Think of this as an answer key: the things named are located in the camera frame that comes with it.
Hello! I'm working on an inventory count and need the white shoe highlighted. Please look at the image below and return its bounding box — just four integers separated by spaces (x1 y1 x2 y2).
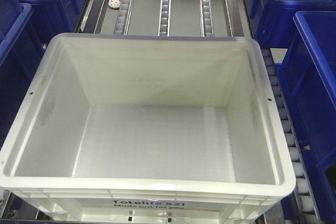
108 0 121 9

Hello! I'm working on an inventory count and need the blue bin far right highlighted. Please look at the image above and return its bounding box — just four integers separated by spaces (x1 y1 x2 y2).
245 0 335 48

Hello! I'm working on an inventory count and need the white plastic tote bin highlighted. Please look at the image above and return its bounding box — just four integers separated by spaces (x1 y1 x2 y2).
1 33 296 223

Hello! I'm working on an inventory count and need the left roller track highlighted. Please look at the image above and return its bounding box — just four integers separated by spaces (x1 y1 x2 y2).
113 0 134 35

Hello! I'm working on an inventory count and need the blue bin near left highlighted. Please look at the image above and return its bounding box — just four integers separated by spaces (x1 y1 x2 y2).
1 3 44 145

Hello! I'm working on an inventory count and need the side roller track right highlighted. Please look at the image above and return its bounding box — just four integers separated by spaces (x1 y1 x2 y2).
261 49 323 223

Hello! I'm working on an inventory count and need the blue bin near right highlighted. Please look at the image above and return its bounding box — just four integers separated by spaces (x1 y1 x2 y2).
278 11 335 223

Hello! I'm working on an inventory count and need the middle roller track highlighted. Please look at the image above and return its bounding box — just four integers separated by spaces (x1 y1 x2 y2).
158 0 171 36

